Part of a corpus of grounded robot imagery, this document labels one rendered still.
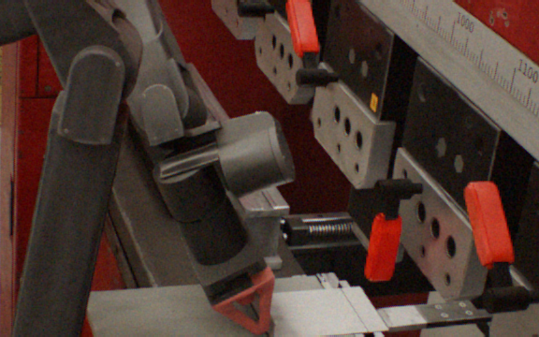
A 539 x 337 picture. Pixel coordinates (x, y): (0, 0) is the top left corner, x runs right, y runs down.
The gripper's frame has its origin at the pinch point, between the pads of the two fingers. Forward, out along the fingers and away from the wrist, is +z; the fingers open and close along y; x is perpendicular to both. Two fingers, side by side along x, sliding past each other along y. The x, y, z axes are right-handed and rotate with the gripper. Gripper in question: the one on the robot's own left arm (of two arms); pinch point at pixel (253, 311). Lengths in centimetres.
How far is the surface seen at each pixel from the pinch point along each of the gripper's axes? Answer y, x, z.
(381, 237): -17.5, -12.5, -14.5
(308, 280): 7.2, -7.1, 5.1
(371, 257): -17.1, -11.2, -12.6
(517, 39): -25.8, -25.9, -31.1
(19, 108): 84, 20, 5
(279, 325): -1.3, -1.8, 2.2
